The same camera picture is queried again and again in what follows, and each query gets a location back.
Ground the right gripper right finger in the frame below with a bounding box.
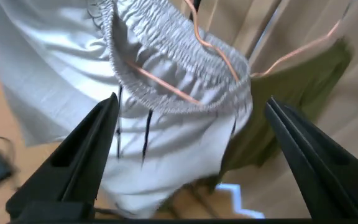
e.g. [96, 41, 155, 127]
[264, 96, 358, 219]

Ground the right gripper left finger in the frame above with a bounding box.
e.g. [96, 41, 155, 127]
[5, 92, 120, 221]

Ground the green long-sleeved shirt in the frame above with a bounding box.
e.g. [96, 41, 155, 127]
[197, 37, 354, 191]

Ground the pale grey garment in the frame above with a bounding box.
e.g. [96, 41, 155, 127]
[0, 0, 254, 218]

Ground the pink clothes hanger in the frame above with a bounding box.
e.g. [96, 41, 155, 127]
[250, 18, 343, 78]
[126, 0, 241, 105]

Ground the black clothes rack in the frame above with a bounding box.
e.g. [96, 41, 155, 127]
[166, 0, 217, 218]

